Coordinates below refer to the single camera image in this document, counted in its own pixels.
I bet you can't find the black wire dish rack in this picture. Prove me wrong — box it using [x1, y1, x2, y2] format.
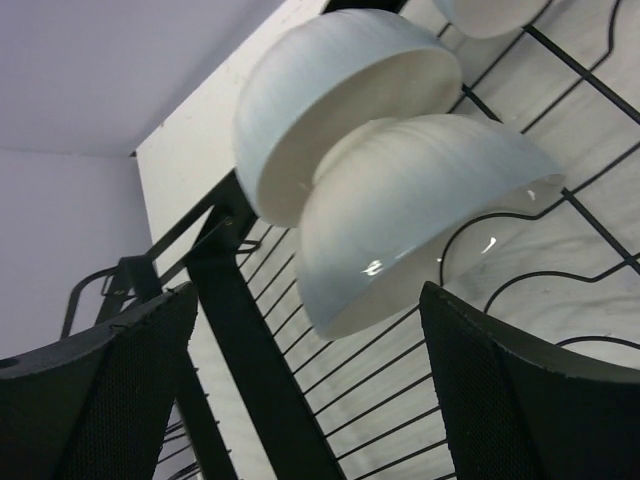
[59, 0, 640, 480]

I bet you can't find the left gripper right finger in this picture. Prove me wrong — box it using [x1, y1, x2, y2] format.
[419, 282, 639, 479]

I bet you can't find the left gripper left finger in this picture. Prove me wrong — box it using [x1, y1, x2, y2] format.
[1, 282, 197, 479]

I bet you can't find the white bowl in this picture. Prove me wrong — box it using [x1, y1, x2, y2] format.
[295, 114, 565, 340]
[432, 0, 547, 39]
[233, 9, 463, 227]

